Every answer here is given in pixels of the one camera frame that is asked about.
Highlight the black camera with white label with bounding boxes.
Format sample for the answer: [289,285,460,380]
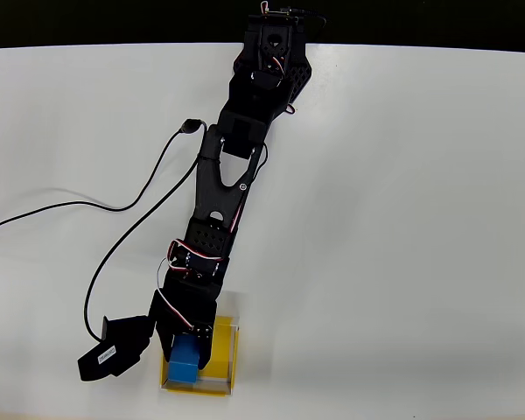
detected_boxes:
[77,314,155,382]

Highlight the yellow box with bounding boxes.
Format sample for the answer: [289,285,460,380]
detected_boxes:
[158,312,241,399]

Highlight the short black power cable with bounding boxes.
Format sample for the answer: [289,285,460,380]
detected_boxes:
[288,5,328,28]

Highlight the thin black cable with plug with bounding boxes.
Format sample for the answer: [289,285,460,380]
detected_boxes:
[0,117,208,236]

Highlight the blue cube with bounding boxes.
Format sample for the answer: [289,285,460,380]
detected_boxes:
[167,333,201,385]

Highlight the black camera cable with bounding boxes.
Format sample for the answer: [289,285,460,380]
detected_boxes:
[83,153,202,341]

